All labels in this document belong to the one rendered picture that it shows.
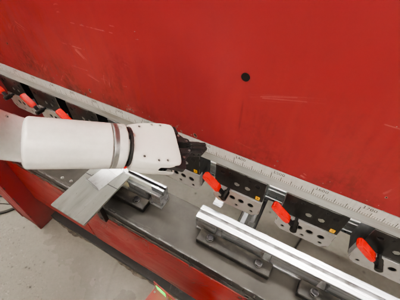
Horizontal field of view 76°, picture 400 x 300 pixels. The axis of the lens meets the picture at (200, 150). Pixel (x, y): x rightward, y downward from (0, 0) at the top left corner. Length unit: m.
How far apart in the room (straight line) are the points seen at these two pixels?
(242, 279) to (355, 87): 0.78
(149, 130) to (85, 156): 0.13
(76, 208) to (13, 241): 1.40
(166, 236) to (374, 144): 0.83
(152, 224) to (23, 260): 1.39
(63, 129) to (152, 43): 0.27
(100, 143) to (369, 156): 0.48
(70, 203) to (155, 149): 0.71
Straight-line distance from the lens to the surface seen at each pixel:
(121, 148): 0.46
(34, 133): 0.45
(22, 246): 2.44
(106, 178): 1.18
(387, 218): 0.69
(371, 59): 0.47
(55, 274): 2.21
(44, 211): 2.35
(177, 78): 0.61
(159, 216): 1.17
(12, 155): 0.56
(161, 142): 0.51
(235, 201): 0.80
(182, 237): 1.11
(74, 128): 0.46
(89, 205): 1.12
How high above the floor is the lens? 1.88
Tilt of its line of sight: 46 degrees down
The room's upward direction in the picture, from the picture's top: straight up
